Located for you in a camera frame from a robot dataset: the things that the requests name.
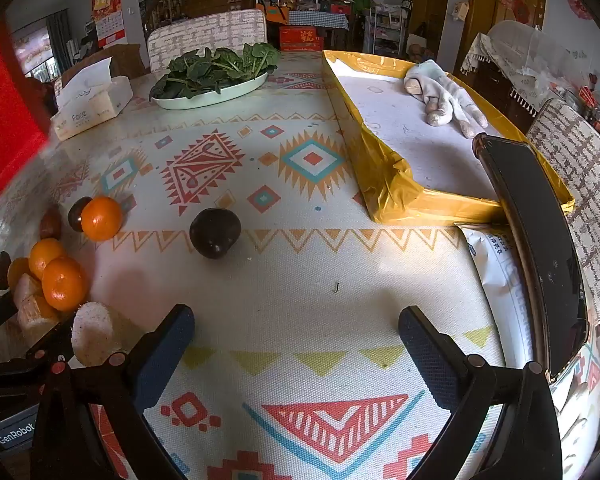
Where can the yellow bench with cushion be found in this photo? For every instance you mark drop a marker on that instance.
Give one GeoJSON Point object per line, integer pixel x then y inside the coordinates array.
{"type": "Point", "coordinates": [390, 180]}

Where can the white tissue box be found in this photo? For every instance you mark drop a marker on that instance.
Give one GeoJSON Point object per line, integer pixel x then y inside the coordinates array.
{"type": "Point", "coordinates": [90, 105]}

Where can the small dark purple passion fruit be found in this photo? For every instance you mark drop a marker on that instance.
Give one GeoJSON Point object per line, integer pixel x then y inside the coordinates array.
{"type": "Point", "coordinates": [76, 215]}

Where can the red round wall decoration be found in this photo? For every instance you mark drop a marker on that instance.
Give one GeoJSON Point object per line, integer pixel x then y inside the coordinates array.
{"type": "Point", "coordinates": [579, 5]}

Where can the brown chair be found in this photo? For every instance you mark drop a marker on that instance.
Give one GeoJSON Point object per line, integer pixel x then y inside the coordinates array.
{"type": "Point", "coordinates": [125, 57]}

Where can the white plastic packet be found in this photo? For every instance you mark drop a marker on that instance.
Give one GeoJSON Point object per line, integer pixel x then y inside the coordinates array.
{"type": "Point", "coordinates": [495, 270]}

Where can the red gift box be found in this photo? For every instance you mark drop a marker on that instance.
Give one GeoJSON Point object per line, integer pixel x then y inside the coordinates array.
{"type": "Point", "coordinates": [300, 37]}

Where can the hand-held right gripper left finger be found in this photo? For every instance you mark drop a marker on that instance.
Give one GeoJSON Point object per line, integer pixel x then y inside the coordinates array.
{"type": "Point", "coordinates": [165, 355]}

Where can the grey curtain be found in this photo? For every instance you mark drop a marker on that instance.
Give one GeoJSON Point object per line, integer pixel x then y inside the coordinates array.
{"type": "Point", "coordinates": [59, 40]}

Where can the reddish brown oblong fruit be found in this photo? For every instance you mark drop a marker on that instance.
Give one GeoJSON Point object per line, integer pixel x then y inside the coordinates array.
{"type": "Point", "coordinates": [50, 222]}

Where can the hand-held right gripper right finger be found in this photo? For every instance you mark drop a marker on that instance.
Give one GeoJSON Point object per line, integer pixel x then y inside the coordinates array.
{"type": "Point", "coordinates": [430, 360]}

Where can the plate of green vegetables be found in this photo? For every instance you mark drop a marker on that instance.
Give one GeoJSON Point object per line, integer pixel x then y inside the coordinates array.
{"type": "Point", "coordinates": [205, 67]}

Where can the patterned chair back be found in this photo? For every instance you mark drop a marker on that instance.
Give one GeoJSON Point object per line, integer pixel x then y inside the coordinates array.
{"type": "Point", "coordinates": [205, 30]}

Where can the red wall calendar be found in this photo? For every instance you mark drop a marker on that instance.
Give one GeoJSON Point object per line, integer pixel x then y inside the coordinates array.
{"type": "Point", "coordinates": [107, 15]}

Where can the white oval plate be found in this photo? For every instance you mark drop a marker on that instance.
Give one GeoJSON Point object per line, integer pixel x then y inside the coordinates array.
{"type": "Point", "coordinates": [205, 101]}

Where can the large dark purple passion fruit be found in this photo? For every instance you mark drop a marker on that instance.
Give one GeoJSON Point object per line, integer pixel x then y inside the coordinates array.
{"type": "Point", "coordinates": [215, 234]}

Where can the lace covered cabinet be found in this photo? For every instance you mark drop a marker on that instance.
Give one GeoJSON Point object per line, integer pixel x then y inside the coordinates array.
{"type": "Point", "coordinates": [510, 60]}

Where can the small dark brown jujube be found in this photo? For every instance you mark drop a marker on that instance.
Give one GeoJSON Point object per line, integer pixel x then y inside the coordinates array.
{"type": "Point", "coordinates": [1, 270]}

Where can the patterned tablecloth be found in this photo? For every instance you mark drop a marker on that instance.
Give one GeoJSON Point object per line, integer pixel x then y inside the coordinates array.
{"type": "Point", "coordinates": [305, 285]}

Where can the patterned cover chair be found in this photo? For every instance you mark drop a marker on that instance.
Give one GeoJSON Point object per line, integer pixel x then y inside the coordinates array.
{"type": "Point", "coordinates": [580, 185]}

